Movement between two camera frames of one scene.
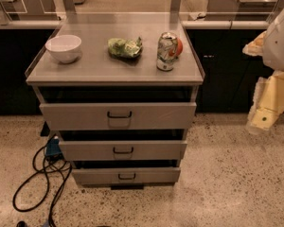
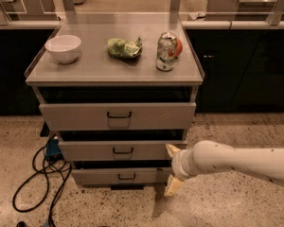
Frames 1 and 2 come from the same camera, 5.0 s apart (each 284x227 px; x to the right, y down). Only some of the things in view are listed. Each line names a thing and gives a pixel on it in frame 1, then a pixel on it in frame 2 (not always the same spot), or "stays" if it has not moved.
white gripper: (279, 44) to (179, 165)
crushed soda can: (167, 49) stays
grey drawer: (122, 149) stays
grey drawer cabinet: (119, 91) stays
